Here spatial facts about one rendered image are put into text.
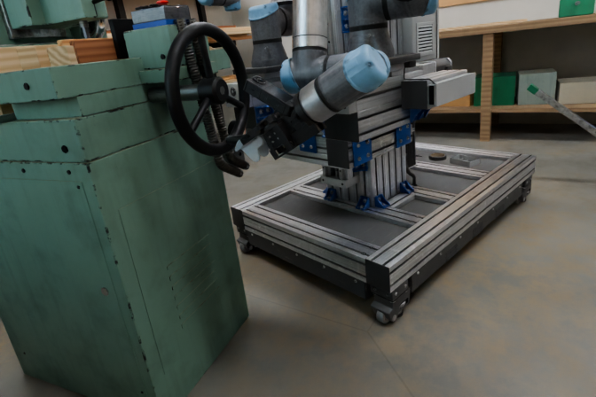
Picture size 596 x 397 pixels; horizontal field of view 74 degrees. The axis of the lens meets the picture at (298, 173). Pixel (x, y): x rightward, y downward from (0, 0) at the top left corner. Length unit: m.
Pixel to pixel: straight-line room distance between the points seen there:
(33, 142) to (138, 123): 0.21
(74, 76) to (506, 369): 1.26
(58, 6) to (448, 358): 1.36
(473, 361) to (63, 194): 1.13
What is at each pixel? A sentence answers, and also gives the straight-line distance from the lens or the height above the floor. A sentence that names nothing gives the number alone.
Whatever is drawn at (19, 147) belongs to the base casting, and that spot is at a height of 0.74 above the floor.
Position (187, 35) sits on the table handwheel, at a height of 0.93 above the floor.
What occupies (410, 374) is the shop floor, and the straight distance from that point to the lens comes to 1.24.
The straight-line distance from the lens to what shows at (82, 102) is 0.89.
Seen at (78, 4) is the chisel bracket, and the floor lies 1.03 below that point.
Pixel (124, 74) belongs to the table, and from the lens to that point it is 0.97.
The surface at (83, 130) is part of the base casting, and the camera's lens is 0.89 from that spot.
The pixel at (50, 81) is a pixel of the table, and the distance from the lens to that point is 0.87.
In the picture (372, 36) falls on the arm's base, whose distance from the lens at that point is 1.24.
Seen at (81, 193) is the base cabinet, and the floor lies 0.64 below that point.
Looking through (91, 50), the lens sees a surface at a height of 0.93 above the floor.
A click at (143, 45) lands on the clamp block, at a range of 1.00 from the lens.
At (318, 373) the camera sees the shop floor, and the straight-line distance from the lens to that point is 1.25.
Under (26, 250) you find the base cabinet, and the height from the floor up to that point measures 0.48.
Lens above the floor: 0.89
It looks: 18 degrees down
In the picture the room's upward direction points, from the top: 7 degrees counter-clockwise
